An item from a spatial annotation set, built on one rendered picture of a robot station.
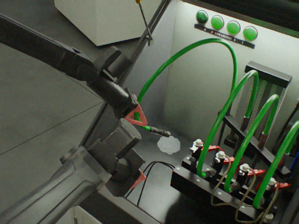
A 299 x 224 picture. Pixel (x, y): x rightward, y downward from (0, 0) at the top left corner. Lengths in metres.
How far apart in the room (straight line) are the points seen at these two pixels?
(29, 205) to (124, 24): 3.60
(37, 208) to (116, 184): 0.37
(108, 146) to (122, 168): 0.09
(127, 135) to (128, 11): 3.32
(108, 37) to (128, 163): 3.22
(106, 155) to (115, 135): 0.04
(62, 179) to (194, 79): 0.93
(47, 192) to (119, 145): 0.22
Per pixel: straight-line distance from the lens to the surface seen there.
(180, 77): 1.36
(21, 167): 2.54
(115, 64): 0.87
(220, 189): 1.12
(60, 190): 0.45
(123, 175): 0.70
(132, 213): 1.06
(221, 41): 0.98
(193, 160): 1.08
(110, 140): 0.61
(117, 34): 3.92
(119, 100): 0.89
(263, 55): 1.16
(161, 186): 1.28
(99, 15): 3.72
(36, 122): 2.90
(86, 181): 0.52
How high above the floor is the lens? 1.82
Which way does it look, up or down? 38 degrees down
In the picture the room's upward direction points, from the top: 5 degrees clockwise
